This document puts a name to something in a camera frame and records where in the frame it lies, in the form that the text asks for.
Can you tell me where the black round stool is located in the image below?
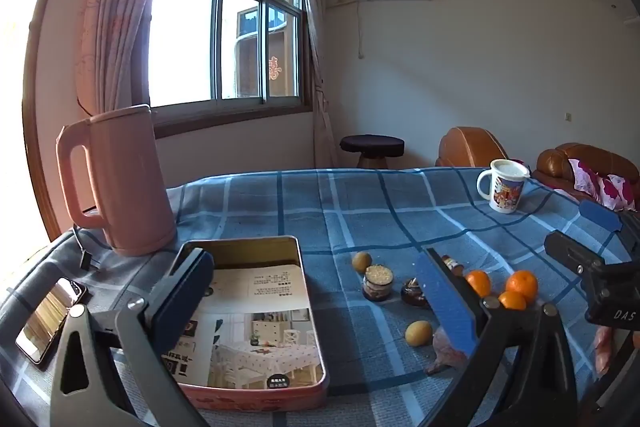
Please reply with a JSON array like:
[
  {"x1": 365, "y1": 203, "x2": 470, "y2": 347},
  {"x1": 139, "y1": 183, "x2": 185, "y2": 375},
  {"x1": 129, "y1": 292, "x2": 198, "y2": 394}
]
[{"x1": 340, "y1": 134, "x2": 405, "y2": 168}]

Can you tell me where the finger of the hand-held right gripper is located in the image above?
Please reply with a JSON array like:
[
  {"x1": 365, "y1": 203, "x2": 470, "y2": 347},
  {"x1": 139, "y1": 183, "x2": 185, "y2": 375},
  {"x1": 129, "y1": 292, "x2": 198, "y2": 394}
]
[
  {"x1": 544, "y1": 231, "x2": 607, "y2": 282},
  {"x1": 579, "y1": 199, "x2": 640, "y2": 254}
]

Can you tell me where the black power plug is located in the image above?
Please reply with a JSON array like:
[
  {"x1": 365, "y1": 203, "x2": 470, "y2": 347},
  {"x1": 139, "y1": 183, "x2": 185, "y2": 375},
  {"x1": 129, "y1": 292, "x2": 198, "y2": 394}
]
[{"x1": 72, "y1": 227, "x2": 101, "y2": 273}]

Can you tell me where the white printed mug with lid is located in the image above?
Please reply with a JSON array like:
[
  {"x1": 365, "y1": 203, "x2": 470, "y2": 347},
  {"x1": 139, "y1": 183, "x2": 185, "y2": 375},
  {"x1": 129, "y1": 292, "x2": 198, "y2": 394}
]
[{"x1": 476, "y1": 158, "x2": 531, "y2": 214}]

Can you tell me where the sliding window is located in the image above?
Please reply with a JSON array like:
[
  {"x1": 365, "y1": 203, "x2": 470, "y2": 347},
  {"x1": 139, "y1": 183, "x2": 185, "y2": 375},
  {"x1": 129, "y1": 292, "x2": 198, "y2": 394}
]
[{"x1": 150, "y1": 0, "x2": 308, "y2": 118}]

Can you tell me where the pink crumpled wrapper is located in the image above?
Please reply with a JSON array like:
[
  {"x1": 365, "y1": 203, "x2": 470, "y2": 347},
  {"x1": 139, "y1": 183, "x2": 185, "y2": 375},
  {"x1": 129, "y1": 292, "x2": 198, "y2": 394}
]
[{"x1": 425, "y1": 326, "x2": 468, "y2": 375}]

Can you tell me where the glass jar with golden lid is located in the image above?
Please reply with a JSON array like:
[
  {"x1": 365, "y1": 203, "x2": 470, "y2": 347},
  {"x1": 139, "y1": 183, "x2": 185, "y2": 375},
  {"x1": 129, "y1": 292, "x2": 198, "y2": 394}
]
[{"x1": 363, "y1": 264, "x2": 394, "y2": 303}]

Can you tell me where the metal tin box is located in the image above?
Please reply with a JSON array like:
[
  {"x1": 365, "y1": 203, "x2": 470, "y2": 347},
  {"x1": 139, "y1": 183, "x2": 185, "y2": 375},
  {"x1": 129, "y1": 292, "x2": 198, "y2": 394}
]
[{"x1": 165, "y1": 235, "x2": 330, "y2": 412}]

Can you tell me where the pink curtain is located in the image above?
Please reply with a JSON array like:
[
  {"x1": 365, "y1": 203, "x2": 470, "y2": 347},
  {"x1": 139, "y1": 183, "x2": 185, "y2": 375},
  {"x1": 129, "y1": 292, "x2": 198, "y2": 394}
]
[
  {"x1": 300, "y1": 0, "x2": 338, "y2": 168},
  {"x1": 75, "y1": 0, "x2": 186, "y2": 115}
]

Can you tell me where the black smartphone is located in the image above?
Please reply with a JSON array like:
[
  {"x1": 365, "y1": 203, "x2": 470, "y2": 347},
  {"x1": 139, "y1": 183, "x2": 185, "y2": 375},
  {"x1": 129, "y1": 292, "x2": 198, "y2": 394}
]
[{"x1": 15, "y1": 278, "x2": 87, "y2": 365}]

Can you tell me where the orange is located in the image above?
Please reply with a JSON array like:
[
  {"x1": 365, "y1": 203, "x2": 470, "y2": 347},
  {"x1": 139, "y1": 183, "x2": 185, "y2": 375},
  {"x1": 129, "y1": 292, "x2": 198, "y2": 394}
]
[
  {"x1": 498, "y1": 290, "x2": 527, "y2": 311},
  {"x1": 465, "y1": 270, "x2": 492, "y2": 299},
  {"x1": 505, "y1": 270, "x2": 539, "y2": 300}
]

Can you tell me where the brown leather sofa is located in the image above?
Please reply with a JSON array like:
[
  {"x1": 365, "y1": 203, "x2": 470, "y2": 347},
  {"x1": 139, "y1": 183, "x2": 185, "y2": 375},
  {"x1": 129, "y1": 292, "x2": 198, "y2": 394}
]
[{"x1": 532, "y1": 143, "x2": 640, "y2": 202}]

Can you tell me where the blue plaid blanket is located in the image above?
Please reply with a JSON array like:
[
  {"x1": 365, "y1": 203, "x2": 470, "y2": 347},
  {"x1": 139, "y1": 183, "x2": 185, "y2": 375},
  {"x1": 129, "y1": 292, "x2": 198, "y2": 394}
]
[{"x1": 0, "y1": 167, "x2": 640, "y2": 427}]

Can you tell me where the floral cushion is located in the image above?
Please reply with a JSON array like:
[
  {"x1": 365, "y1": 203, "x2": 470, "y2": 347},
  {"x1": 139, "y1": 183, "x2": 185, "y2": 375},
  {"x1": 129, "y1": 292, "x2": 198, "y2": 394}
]
[{"x1": 569, "y1": 158, "x2": 640, "y2": 212}]

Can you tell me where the printed leaflet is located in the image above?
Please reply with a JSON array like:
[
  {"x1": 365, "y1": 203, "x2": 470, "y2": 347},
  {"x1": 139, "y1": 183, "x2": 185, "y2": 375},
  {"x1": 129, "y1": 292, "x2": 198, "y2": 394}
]
[{"x1": 172, "y1": 264, "x2": 321, "y2": 390}]

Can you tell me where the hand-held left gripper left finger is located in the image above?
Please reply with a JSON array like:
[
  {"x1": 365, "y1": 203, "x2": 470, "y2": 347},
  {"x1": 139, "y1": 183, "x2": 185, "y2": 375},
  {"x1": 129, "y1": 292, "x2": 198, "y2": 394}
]
[{"x1": 50, "y1": 248, "x2": 216, "y2": 427}]

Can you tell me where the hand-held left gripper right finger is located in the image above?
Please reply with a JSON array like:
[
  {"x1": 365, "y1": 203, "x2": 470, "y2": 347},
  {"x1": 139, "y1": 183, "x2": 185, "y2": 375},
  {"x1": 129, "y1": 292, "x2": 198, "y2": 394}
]
[{"x1": 416, "y1": 248, "x2": 578, "y2": 427}]

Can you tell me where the person's right hand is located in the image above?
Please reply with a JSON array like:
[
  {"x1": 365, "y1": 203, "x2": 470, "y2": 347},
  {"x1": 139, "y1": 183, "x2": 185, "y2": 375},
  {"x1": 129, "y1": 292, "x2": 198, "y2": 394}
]
[{"x1": 595, "y1": 326, "x2": 615, "y2": 374}]

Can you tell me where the orange-brown chair back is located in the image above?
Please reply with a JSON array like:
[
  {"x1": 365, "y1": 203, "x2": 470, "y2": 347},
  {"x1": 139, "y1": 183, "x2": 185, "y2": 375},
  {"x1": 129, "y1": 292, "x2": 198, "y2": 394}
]
[{"x1": 436, "y1": 127, "x2": 511, "y2": 168}]

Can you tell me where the pink electric kettle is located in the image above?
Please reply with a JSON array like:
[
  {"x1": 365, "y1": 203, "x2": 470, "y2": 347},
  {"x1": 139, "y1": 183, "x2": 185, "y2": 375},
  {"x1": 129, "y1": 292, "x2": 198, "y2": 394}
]
[{"x1": 56, "y1": 104, "x2": 178, "y2": 257}]

